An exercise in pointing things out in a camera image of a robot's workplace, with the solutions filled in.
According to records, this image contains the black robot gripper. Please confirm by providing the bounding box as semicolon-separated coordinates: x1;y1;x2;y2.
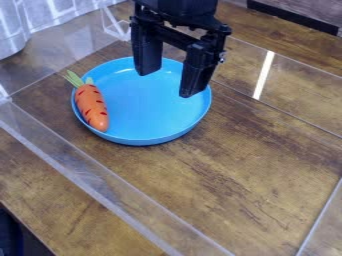
129;0;231;98

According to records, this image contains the orange toy carrot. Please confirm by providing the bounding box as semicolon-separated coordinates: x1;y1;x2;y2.
64;70;109;132

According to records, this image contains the blue round tray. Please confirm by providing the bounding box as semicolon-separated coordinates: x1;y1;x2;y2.
81;57;212;146

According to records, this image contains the white patterned curtain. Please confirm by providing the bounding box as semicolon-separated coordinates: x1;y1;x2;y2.
0;0;124;60

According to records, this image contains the clear acrylic corner bracket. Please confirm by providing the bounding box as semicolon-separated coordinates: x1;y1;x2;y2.
100;6;130;42

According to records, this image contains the clear acrylic enclosure wall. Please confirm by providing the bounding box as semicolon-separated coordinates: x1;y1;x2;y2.
0;86;235;256

